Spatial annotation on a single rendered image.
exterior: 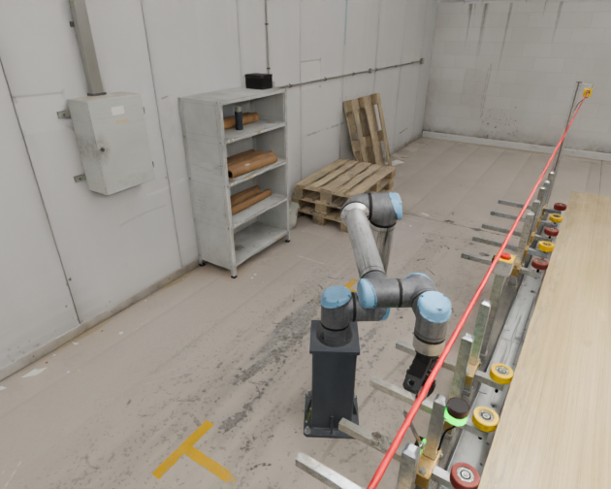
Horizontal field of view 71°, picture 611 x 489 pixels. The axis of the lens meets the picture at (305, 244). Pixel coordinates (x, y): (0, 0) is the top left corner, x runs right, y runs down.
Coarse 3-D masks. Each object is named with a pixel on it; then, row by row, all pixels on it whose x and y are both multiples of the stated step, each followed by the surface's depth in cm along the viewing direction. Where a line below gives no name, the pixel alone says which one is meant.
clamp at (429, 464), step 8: (424, 448) 134; (440, 448) 136; (424, 456) 132; (440, 456) 134; (424, 464) 130; (432, 464) 130; (432, 472) 128; (416, 480) 128; (424, 480) 126; (424, 488) 128
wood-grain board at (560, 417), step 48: (576, 192) 332; (576, 240) 258; (576, 288) 211; (528, 336) 178; (576, 336) 178; (528, 384) 154; (576, 384) 154; (528, 432) 136; (576, 432) 136; (480, 480) 122; (528, 480) 122; (576, 480) 122
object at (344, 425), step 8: (344, 424) 144; (352, 424) 144; (344, 432) 144; (352, 432) 142; (360, 432) 141; (368, 432) 141; (360, 440) 141; (368, 440) 139; (376, 448) 138; (384, 448) 136; (400, 448) 136; (400, 456) 133; (440, 472) 128; (440, 480) 127; (448, 480) 126; (448, 488) 127
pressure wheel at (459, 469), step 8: (456, 464) 126; (464, 464) 126; (456, 472) 123; (464, 472) 123; (472, 472) 123; (456, 480) 121; (464, 480) 121; (472, 480) 121; (456, 488) 122; (464, 488) 120; (472, 488) 120
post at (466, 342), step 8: (464, 336) 138; (472, 336) 138; (464, 344) 138; (472, 344) 139; (464, 352) 140; (464, 360) 141; (456, 368) 144; (464, 368) 142; (456, 376) 145; (464, 376) 143; (456, 384) 146; (456, 392) 147
